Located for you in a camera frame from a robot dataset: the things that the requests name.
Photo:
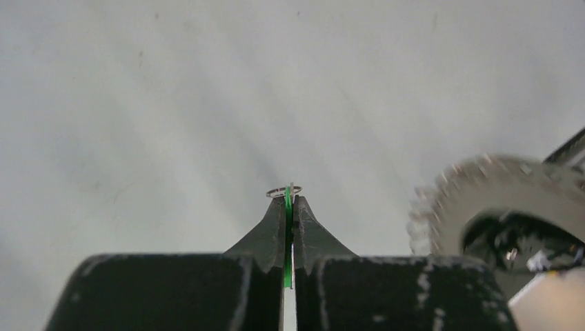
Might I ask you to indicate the large metal keyring disc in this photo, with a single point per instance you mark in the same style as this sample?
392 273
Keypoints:
503 210

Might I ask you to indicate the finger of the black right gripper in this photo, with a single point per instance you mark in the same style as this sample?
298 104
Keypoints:
568 151

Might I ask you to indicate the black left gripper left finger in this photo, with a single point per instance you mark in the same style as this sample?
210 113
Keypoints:
239 289

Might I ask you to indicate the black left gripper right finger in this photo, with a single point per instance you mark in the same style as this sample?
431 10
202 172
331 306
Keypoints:
339 290

